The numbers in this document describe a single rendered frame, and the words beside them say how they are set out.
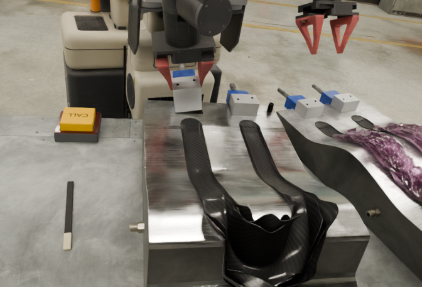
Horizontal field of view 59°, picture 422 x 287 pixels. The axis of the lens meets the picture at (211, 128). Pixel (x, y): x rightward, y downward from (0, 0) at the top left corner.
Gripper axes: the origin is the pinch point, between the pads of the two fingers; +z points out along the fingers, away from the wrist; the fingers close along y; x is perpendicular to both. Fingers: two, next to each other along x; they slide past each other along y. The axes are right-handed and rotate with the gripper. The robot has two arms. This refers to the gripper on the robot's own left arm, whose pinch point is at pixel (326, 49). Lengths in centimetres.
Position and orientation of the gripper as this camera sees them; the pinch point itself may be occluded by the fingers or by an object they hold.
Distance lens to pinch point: 82.3
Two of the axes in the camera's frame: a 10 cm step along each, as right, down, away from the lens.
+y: 9.2, -1.1, 3.9
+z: 0.5, 9.9, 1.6
